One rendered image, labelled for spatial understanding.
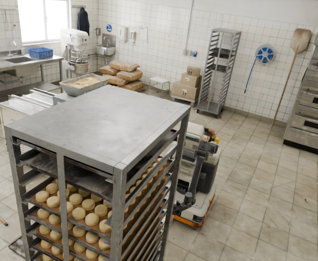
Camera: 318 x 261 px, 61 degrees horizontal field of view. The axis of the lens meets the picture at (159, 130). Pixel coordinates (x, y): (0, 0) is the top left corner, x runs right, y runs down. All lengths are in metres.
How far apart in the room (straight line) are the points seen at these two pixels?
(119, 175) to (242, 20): 5.78
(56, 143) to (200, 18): 5.94
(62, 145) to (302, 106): 4.79
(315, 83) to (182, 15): 3.31
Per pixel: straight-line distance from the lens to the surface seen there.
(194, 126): 2.60
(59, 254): 1.37
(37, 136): 0.98
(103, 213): 1.11
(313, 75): 5.28
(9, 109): 3.85
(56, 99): 3.15
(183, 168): 2.85
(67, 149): 0.90
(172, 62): 7.00
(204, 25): 6.61
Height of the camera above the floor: 2.28
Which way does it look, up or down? 26 degrees down
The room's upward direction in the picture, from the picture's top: 7 degrees clockwise
